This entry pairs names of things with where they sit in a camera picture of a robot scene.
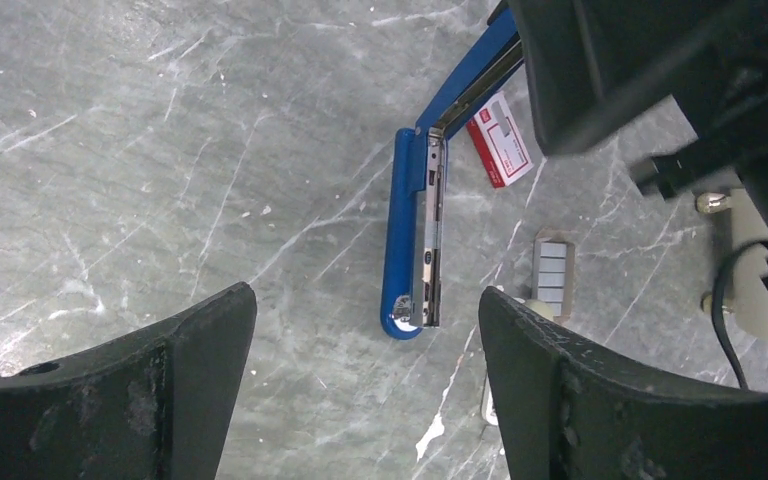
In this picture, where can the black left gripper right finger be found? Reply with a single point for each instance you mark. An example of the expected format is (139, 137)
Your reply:
(569, 408)

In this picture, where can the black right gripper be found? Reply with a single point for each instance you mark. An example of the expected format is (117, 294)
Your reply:
(594, 66)

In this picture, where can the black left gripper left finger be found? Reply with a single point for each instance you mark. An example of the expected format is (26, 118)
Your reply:
(152, 404)

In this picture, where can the grey staple strips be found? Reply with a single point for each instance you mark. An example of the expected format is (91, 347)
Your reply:
(551, 282)

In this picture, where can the brown cardboard staple tray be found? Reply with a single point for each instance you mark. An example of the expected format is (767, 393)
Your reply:
(554, 235)

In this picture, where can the blue black stapler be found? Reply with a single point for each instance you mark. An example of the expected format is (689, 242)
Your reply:
(411, 286)

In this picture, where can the red white staple box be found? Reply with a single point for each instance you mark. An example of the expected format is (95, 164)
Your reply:
(497, 138)

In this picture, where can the cream cylindrical container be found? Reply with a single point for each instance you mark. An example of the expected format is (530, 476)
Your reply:
(748, 299)

